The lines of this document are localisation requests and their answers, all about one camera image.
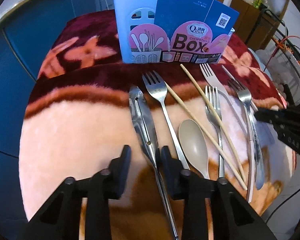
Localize beige plastic spoon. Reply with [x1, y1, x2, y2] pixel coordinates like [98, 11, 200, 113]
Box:
[178, 119, 210, 179]

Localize wooden shelf cabinet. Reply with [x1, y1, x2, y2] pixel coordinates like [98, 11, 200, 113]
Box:
[219, 0, 289, 50]

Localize white handled steel fork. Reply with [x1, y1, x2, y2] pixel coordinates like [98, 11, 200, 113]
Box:
[199, 63, 255, 203]

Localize red floral fleece blanket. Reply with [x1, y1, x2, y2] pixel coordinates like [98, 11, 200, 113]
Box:
[19, 10, 296, 239]

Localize steel table knife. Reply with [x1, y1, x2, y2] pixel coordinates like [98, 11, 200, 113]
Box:
[221, 64, 266, 190]

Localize blue pink cardboard label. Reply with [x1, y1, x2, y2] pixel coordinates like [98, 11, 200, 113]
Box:
[129, 0, 239, 64]

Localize blue lower kitchen cabinets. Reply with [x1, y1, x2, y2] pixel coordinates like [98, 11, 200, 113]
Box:
[0, 0, 112, 239]

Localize small steel fork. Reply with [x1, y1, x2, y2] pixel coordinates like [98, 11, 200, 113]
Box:
[204, 85, 225, 178]

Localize black wire rack cart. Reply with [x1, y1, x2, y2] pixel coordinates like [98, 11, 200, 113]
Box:
[250, 8, 300, 106]

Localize wooden chopstick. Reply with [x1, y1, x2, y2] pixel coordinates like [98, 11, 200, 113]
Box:
[165, 83, 247, 190]
[180, 64, 246, 182]

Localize steel fork long handle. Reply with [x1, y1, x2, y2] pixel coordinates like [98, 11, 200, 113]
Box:
[142, 71, 190, 170]

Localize light blue utensil holder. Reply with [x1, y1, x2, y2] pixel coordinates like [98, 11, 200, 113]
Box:
[111, 0, 236, 64]

